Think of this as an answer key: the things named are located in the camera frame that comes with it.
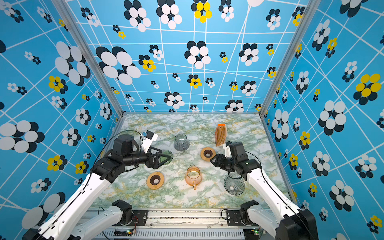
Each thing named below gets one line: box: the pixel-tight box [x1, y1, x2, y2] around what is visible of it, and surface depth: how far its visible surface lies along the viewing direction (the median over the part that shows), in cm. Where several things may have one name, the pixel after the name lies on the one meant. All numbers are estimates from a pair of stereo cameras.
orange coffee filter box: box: [215, 123, 228, 147], surface depth 101 cm
